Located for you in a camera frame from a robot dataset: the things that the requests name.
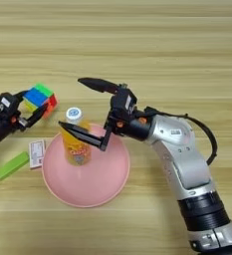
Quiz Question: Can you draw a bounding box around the pink white card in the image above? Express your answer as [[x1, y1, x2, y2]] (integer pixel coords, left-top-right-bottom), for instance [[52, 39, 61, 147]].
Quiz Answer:
[[28, 138, 47, 170]]

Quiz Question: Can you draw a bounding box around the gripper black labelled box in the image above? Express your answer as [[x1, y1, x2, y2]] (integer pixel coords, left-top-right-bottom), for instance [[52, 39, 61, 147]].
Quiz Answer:
[[110, 84, 138, 117], [0, 92, 21, 116]]

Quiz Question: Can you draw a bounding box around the pink round plate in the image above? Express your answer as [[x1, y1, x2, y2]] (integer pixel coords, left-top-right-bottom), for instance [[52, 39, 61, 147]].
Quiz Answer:
[[41, 123, 131, 209]]

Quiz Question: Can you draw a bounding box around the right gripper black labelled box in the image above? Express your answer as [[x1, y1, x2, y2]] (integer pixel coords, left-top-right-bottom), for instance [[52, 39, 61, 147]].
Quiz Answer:
[[110, 84, 138, 117]]

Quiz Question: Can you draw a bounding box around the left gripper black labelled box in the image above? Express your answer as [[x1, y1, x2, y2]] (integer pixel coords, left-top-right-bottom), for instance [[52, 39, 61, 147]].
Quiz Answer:
[[0, 92, 21, 116]]

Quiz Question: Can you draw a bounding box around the multicolour puzzle cube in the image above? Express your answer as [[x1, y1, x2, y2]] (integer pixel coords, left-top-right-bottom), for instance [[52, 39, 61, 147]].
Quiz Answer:
[[22, 83, 60, 120]]

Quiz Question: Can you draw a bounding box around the orange juice bottle white cap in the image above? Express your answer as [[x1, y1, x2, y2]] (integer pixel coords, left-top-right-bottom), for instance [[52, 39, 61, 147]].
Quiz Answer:
[[59, 107, 93, 167]]

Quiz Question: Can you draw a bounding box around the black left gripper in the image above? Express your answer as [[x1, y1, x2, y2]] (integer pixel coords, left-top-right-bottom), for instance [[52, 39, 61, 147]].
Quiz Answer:
[[0, 89, 51, 143]]

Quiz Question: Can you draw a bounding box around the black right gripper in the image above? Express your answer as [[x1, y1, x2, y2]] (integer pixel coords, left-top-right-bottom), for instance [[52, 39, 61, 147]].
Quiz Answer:
[[58, 77, 155, 152]]

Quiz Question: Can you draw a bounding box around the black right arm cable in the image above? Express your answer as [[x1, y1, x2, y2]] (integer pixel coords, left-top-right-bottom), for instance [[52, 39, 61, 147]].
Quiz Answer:
[[142, 106, 219, 166]]

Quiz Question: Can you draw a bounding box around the green rectangular block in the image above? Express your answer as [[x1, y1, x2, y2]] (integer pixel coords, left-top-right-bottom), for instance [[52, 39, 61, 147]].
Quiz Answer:
[[0, 150, 31, 181]]

